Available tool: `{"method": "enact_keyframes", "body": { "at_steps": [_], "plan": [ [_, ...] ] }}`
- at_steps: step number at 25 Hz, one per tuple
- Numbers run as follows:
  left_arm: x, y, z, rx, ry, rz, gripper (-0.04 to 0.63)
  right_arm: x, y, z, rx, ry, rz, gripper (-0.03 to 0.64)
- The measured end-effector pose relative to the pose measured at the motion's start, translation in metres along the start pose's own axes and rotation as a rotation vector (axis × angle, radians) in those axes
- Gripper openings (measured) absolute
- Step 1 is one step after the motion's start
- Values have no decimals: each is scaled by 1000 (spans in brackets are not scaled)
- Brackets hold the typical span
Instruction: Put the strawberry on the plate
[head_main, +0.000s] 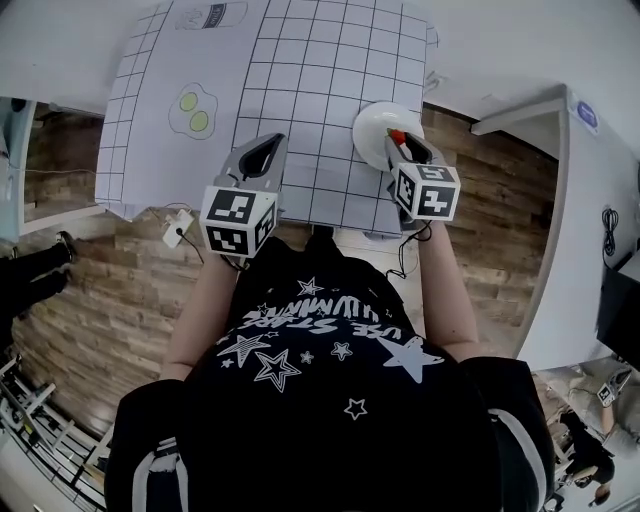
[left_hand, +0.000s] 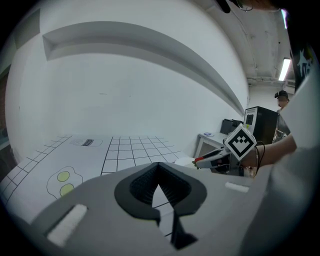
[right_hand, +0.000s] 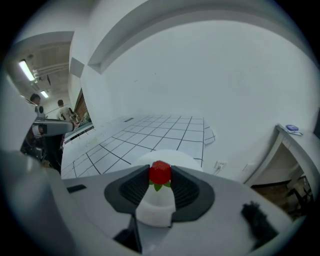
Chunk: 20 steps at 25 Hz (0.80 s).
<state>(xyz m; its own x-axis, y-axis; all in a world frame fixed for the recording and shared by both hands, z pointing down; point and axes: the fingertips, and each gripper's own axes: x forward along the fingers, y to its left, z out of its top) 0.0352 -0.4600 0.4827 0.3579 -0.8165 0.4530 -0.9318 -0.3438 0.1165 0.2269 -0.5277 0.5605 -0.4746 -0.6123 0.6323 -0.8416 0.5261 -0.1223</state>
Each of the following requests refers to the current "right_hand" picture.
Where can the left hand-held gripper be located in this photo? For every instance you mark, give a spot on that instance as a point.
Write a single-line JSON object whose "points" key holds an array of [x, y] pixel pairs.
{"points": [[41, 126]]}

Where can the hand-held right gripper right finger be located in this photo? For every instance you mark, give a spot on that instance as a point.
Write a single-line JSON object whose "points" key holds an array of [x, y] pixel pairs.
{"points": [[192, 197]]}

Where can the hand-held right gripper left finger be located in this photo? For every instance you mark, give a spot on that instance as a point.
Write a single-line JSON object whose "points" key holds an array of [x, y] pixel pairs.
{"points": [[130, 190]]}

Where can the small red object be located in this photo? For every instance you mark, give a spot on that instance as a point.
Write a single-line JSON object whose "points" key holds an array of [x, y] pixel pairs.
{"points": [[160, 172]]}

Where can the white round plate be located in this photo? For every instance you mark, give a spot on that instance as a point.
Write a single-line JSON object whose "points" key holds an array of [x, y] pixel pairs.
{"points": [[181, 158]]}

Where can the long ceiling light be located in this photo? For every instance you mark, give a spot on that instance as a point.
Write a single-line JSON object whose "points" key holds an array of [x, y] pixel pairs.
{"points": [[26, 70], [44, 94]]}

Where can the white grid tablecloth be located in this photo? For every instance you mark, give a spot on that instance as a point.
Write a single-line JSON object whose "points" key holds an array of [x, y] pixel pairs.
{"points": [[150, 135]]}

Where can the white desk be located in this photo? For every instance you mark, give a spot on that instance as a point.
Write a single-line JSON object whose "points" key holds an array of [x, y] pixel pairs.
{"points": [[300, 142]]}

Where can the blue round disc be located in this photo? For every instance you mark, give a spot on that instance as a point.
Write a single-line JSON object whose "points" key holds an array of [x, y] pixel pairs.
{"points": [[291, 128]]}

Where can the white wall socket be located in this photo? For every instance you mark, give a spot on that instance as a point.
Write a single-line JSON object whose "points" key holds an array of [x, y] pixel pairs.
{"points": [[220, 165]]}

